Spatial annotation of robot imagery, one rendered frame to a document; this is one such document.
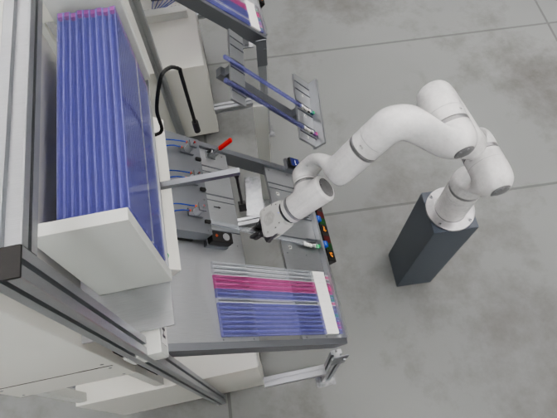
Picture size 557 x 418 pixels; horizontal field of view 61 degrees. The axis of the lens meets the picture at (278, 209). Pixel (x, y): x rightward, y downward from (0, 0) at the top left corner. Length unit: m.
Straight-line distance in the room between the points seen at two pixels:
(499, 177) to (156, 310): 1.08
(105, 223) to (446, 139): 0.82
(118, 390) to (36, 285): 1.28
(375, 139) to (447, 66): 2.23
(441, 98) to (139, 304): 0.88
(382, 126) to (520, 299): 1.72
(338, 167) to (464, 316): 1.49
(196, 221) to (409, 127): 0.64
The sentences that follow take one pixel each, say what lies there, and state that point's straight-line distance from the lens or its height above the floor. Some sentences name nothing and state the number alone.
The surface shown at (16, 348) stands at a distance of 1.05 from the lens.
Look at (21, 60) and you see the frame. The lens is 0.77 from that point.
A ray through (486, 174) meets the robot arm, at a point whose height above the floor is 1.11.
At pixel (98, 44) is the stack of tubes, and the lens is 1.11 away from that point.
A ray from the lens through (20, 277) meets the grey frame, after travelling 0.59.
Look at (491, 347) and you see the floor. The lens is 2.62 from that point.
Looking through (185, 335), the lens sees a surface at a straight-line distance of 1.31.
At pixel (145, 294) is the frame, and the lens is 1.08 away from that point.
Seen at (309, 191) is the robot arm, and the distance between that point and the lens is 1.40.
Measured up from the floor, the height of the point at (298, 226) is 0.77.
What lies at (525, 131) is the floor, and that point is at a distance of 3.26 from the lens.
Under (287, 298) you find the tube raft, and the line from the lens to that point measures 1.56.
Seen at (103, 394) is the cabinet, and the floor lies 0.62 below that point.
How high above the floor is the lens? 2.39
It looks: 64 degrees down
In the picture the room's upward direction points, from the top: 2 degrees counter-clockwise
